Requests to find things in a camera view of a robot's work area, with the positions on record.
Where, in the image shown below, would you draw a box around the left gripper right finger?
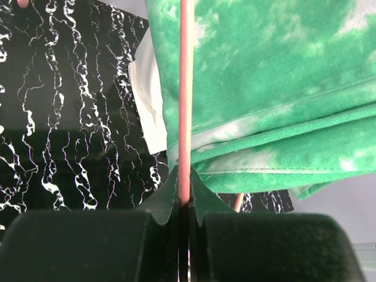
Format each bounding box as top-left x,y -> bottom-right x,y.
189,171 -> 365,281

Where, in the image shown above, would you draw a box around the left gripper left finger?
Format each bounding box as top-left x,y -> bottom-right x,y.
1,170 -> 179,281

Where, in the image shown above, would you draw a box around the green white tie-dye trousers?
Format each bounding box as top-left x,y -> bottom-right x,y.
143,0 -> 376,201

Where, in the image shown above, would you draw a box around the black marble pattern mat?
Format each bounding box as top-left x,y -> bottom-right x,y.
0,0 -> 296,236

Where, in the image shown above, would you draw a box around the white camisole top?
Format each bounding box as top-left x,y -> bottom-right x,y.
128,29 -> 167,155

